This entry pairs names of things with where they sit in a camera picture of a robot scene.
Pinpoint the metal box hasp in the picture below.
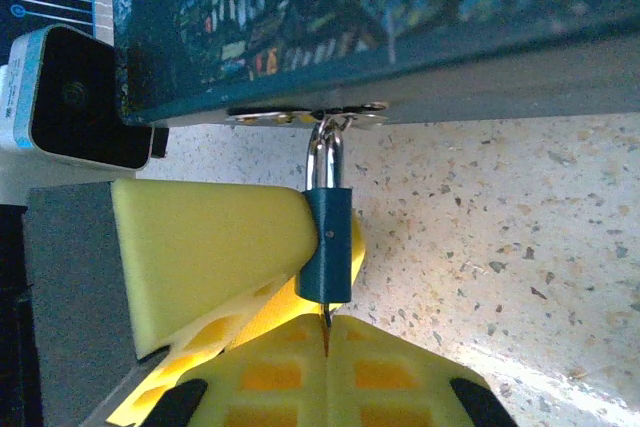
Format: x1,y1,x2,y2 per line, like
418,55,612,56
224,100,390,131

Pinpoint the starry night print tin box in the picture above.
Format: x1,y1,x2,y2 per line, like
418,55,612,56
112,0,640,129

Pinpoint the small blue padlock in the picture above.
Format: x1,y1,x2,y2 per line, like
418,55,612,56
295,114,355,306

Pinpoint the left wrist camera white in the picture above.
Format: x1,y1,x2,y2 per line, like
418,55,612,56
0,23,169,172

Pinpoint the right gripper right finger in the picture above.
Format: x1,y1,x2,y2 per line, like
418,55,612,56
327,314,519,427

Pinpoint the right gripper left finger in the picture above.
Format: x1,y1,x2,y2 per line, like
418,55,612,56
147,315,328,427

